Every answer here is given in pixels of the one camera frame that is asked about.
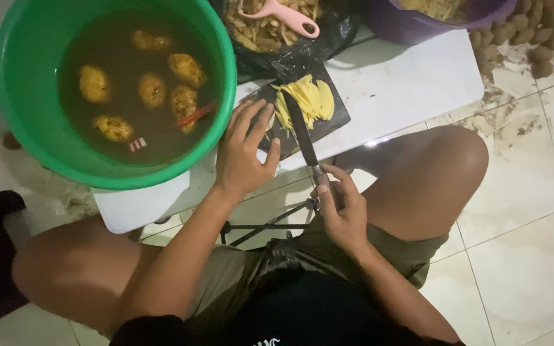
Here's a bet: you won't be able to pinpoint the person's right hand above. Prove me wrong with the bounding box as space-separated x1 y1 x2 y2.
310 164 374 253

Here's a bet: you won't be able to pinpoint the person's left hand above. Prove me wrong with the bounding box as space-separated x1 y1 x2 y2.
214 100 281 196

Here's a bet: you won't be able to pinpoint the dark blade kitchen knife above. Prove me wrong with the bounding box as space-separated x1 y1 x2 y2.
283 90 340 212

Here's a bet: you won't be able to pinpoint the red stick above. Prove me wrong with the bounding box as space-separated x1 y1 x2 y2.
176 103 218 129

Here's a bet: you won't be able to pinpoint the olive shorts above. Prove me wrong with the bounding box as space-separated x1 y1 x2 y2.
185 214 451 337

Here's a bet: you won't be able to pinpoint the black metal table legs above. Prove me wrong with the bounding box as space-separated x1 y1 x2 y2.
219 196 321 249

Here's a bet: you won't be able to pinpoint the black cutting board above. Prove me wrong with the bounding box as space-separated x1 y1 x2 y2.
241 64 352 161

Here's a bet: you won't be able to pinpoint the pile of yellow potato slices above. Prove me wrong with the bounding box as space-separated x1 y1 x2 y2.
271 73 335 141

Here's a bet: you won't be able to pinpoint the black shirt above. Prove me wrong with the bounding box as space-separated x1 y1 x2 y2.
109 268 466 346

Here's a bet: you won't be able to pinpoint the group of peeled potatoes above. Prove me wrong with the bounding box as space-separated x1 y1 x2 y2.
78 30 206 143

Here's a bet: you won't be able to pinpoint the black plastic bag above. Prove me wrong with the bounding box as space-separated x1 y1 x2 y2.
210 0 362 83

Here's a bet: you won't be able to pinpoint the heap of potato peels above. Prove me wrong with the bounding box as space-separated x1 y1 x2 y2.
224 0 326 54

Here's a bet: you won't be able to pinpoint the pink peeler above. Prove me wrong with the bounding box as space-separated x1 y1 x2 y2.
238 0 321 39

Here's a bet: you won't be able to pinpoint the purple plastic basin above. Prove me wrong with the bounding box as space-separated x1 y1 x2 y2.
361 0 518 47

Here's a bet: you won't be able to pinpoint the person's left leg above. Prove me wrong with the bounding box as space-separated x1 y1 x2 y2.
12 214 164 334

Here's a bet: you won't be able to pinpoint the heap of cut potato strips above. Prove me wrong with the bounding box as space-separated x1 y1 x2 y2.
399 0 470 22

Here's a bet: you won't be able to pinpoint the green plastic basin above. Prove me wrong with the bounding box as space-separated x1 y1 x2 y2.
0 0 238 191

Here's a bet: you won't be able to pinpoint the pile of unpeeled brown potatoes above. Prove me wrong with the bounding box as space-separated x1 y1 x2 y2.
468 0 554 80

